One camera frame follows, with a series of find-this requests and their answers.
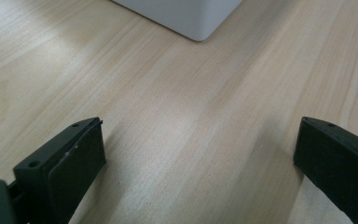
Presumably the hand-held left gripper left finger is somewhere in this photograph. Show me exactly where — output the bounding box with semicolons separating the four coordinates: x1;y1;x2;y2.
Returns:
12;117;107;224

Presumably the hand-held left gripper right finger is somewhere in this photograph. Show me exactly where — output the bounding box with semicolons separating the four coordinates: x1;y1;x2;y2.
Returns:
293;116;358;224

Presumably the white box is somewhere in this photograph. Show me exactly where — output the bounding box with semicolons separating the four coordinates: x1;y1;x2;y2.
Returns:
111;0;244;42

